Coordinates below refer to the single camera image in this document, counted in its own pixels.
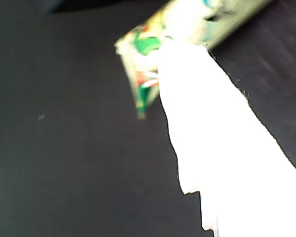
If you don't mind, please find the snack bar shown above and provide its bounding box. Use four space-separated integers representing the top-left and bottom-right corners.
113 0 274 120

